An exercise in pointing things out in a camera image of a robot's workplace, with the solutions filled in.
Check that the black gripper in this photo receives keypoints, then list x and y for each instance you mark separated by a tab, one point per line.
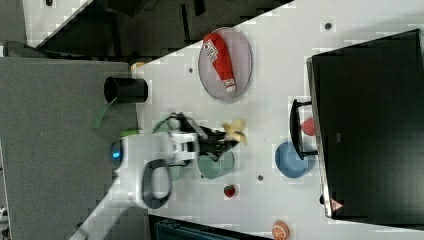
217	143

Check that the yellow plush peeled banana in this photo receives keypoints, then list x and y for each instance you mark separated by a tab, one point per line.
238	126

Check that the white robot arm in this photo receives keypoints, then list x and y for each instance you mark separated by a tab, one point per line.
143	155

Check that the red toy near oven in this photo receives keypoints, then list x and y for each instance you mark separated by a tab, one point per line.
308	127

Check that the black toaster oven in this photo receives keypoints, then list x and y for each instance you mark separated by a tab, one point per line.
367	102

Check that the green metal cup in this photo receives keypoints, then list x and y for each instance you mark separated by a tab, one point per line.
211	169

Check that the red strawberry toy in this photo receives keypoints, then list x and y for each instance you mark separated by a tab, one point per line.
229	191

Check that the green oval colander basket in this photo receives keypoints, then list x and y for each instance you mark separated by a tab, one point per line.
167	126

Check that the blue bowl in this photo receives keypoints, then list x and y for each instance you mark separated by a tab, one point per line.
290	164

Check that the grey round plate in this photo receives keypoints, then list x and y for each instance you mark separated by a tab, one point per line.
241	59

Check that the red ketchup bottle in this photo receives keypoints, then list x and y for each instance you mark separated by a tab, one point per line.
217	52

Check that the teal crate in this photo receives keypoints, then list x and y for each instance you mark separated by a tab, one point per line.
173	230

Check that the orange slice toy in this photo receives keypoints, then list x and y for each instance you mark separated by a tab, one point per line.
280	231

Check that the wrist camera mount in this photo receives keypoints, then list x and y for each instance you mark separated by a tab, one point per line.
188	125

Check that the black cylinder post upper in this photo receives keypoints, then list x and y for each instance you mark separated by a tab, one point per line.
125	90

